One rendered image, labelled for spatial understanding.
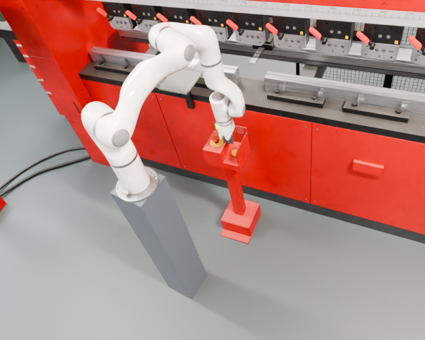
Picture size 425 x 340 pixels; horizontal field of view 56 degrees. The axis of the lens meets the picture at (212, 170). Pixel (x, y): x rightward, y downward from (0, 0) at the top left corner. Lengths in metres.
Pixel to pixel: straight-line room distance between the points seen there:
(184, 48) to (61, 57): 1.40
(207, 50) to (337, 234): 1.54
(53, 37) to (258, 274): 1.90
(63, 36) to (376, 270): 2.35
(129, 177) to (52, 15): 1.34
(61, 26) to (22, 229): 1.53
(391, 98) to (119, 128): 1.27
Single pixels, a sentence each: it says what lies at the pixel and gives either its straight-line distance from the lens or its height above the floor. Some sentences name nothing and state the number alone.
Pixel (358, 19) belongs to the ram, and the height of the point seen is 1.35.
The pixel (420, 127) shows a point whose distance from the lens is 2.08.
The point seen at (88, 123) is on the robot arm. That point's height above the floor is 1.40.
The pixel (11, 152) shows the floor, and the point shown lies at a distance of 4.05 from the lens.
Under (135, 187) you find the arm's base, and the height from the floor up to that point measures 1.06.
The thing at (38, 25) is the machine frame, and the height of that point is 1.28.
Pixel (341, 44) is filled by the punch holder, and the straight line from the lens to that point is 1.92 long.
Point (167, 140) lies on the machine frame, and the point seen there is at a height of 0.39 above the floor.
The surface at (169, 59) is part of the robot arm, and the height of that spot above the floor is 1.52.
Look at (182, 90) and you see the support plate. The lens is 2.17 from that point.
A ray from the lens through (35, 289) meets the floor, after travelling 3.02.
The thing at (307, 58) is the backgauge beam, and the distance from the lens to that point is 2.37.
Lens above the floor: 2.30
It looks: 49 degrees down
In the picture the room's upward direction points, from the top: 16 degrees counter-clockwise
